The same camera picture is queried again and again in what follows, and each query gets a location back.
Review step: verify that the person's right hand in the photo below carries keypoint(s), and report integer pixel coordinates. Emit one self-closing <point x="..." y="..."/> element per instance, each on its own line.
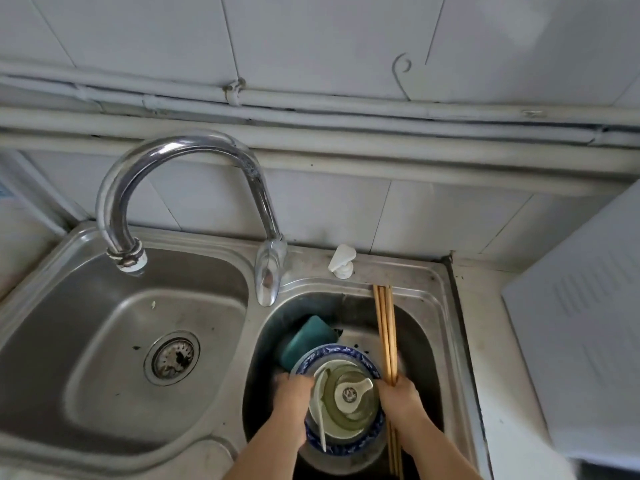
<point x="405" y="414"/>

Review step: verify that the person's left hand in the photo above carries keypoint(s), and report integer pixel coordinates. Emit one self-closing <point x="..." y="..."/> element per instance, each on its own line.
<point x="292" y="404"/>

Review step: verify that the white round soup spoon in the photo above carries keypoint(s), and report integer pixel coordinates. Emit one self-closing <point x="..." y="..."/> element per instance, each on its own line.
<point x="321" y="419"/>

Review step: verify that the wooden chopstick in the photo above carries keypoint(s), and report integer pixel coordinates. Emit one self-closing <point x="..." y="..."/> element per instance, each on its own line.
<point x="376" y="319"/>
<point x="394" y="319"/>
<point x="387" y="319"/>
<point x="391" y="459"/>
<point x="390" y="344"/>

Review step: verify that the bundle of wooden chopsticks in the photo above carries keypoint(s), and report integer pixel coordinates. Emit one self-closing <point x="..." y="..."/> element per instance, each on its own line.
<point x="381" y="319"/>
<point x="378" y="344"/>
<point x="397" y="464"/>

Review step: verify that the green tinted glass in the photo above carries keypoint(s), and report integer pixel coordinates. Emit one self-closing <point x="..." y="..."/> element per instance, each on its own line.
<point x="350" y="419"/>

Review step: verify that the blue patterned ceramic spoon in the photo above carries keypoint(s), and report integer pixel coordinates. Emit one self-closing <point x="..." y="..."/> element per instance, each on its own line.
<point x="350" y="394"/>

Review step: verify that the small white bowl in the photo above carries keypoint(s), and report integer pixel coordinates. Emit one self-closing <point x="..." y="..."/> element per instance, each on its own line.
<point x="345" y="364"/>

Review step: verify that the blue patterned bowl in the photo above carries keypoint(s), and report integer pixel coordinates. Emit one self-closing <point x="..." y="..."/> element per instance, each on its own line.
<point x="345" y="350"/>

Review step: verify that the white plate green leaves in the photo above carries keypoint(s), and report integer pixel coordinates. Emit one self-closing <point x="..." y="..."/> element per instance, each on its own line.
<point x="340" y="464"/>

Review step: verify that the person's left forearm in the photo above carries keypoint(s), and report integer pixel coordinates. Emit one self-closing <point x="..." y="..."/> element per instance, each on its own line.
<point x="265" y="459"/>

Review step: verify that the teal green sponge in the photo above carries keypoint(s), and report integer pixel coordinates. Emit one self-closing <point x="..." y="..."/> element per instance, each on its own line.
<point x="305" y="339"/>

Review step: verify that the metal sink drain strainer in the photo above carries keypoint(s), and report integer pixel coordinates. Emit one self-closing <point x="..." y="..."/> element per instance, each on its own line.
<point x="172" y="358"/>

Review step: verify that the white soap pump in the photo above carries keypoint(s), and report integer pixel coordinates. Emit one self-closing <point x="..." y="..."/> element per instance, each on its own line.
<point x="342" y="259"/>

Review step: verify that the white water dispenser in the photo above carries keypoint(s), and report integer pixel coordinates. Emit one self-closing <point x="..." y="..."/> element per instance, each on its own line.
<point x="585" y="319"/>

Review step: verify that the stainless double sink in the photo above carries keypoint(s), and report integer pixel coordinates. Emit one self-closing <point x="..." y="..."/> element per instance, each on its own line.
<point x="100" y="304"/>

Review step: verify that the chrome faucet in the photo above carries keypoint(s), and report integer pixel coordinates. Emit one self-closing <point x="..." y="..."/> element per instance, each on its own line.
<point x="115" y="194"/>

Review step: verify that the group of white wall pipes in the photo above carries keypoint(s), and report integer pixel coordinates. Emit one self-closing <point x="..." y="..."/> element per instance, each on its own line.
<point x="350" y="144"/>

